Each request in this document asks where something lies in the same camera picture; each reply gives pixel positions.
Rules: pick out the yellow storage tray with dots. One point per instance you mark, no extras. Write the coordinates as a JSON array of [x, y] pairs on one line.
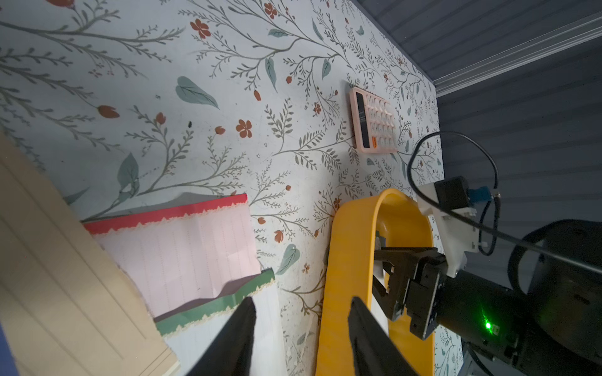
[[391, 217]]

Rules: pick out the pink calculator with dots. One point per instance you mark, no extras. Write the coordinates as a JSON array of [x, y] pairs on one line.
[[373, 122]]

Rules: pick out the blue bordered stationery paper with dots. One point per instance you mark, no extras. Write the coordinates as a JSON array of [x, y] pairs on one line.
[[7, 362]]

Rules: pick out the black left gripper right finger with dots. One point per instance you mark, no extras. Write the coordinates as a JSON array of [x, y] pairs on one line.
[[373, 352]]

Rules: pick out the beige lined stationery paper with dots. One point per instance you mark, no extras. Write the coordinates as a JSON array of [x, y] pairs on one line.
[[66, 307]]

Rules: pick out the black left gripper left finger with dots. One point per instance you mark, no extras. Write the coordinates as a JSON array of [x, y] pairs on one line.
[[230, 353]]

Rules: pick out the green bordered stationery paper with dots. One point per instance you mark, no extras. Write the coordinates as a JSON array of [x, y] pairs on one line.
[[190, 333]]

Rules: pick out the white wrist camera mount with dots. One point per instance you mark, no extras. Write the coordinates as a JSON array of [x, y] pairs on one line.
[[457, 238]]

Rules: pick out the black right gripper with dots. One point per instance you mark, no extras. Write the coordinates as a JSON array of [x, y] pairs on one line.
[[486, 315]]

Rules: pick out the red bordered stationery paper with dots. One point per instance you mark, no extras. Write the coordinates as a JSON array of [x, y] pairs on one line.
[[183, 254]]

